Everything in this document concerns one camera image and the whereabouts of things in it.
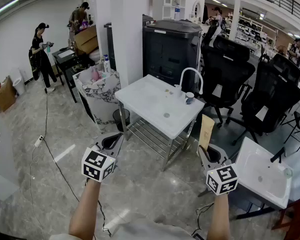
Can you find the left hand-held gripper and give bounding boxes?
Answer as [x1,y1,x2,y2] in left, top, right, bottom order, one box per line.
[81,132,125,184]

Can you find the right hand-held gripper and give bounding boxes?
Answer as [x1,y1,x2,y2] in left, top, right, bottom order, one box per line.
[197,143,239,198]

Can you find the person's left forearm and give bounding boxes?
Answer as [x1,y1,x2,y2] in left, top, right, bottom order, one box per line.
[68,178,102,240]

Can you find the black mesh waste bin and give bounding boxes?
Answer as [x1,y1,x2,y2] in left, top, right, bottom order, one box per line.
[112,108,131,133]

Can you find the marble pattern storage box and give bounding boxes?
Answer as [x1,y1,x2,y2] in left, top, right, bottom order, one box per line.
[72,67,122,125]

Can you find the white rectangular sink basin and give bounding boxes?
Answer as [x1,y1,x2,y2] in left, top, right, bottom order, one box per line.
[234,136,295,210]

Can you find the white sink on steel stand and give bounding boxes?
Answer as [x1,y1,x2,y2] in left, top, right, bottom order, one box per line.
[114,73,206,172]

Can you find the blue and white mug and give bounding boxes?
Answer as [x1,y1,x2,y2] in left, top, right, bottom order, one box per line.
[184,91,195,106]

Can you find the black faucet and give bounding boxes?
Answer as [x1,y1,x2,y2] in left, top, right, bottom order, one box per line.
[270,146,286,164]

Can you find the pink bottle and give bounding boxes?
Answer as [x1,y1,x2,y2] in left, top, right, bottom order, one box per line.
[90,67,100,82]

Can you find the white power strip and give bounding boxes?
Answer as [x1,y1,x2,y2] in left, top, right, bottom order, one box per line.
[34,134,45,148]

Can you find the white pump bottle blue cap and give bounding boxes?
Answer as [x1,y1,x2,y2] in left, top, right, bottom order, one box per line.
[103,54,112,74]

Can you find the black mesh office chair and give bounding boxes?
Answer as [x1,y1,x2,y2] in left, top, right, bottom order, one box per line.
[226,53,300,146]
[200,35,256,129]

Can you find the white curved faucet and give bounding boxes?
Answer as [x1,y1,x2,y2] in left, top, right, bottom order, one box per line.
[178,67,204,98]

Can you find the black folding chair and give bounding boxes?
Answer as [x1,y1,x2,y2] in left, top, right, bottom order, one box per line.
[281,110,300,158]

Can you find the person's white shirt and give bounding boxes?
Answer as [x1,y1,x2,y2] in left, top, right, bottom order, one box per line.
[49,220,204,240]

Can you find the black side table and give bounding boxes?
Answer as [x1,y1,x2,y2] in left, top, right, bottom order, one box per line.
[51,47,96,104]

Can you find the reddish wooden stool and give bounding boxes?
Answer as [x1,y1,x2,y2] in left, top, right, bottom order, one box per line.
[271,193,300,240]

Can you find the large cardboard box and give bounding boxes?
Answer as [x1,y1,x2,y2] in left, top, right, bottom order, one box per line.
[73,25,100,56]

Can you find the large black printer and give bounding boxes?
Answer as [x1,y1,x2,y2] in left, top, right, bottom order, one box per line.
[142,18,203,85]

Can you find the white pedal bin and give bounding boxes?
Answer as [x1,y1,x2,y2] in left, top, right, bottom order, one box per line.
[9,67,26,96]

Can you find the small cardboard box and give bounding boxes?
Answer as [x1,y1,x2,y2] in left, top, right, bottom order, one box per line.
[0,75,18,113]

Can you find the white storage rack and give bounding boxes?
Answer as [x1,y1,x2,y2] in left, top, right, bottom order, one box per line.
[235,13,276,55]

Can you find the clear water bottle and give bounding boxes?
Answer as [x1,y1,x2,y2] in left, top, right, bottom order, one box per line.
[174,3,182,21]

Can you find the long ceiling light strip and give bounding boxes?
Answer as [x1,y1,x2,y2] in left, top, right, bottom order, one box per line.
[0,0,21,22]

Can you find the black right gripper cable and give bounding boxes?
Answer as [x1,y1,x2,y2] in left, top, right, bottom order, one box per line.
[190,202,215,238]

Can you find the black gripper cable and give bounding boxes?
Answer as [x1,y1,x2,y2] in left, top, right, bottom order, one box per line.
[190,202,215,238]
[96,199,113,238]

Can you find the long black floor cable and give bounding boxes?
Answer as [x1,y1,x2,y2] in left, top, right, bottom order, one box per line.
[41,87,81,204]

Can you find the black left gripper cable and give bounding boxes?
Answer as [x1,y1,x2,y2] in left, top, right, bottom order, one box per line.
[96,199,113,238]

